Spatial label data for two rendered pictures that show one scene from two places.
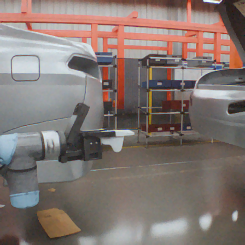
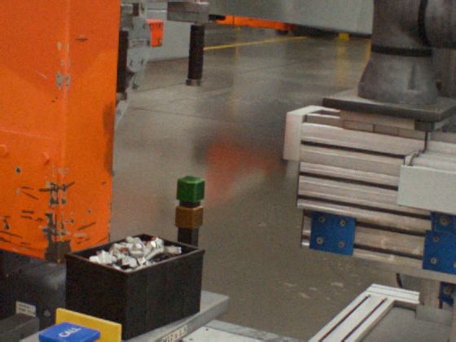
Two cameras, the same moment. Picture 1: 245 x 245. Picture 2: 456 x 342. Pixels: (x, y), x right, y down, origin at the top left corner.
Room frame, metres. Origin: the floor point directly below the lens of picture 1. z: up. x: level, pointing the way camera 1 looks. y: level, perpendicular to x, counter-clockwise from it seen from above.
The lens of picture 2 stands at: (-0.43, 2.66, 1.05)
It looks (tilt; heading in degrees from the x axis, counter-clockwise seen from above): 12 degrees down; 310
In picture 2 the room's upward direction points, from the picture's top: 4 degrees clockwise
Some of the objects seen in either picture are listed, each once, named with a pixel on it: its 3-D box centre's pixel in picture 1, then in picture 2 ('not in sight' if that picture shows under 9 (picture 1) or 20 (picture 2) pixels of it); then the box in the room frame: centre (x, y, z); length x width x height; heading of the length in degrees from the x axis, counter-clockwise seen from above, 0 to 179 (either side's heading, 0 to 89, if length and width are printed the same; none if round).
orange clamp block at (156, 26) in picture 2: not in sight; (142, 32); (1.43, 0.80, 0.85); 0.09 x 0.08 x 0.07; 103
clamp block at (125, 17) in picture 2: not in sight; (108, 14); (1.11, 1.22, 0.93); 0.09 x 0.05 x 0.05; 13
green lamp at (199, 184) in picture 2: not in sight; (190, 189); (0.74, 1.34, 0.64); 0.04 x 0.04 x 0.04; 13
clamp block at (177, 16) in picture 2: not in sight; (187, 10); (1.19, 0.89, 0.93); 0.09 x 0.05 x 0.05; 13
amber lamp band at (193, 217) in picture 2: not in sight; (189, 216); (0.74, 1.34, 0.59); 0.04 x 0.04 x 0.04; 13
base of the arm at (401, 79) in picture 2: not in sight; (399, 72); (0.51, 1.03, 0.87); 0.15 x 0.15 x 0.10
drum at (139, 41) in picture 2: not in sight; (100, 41); (1.28, 1.08, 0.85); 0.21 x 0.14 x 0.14; 13
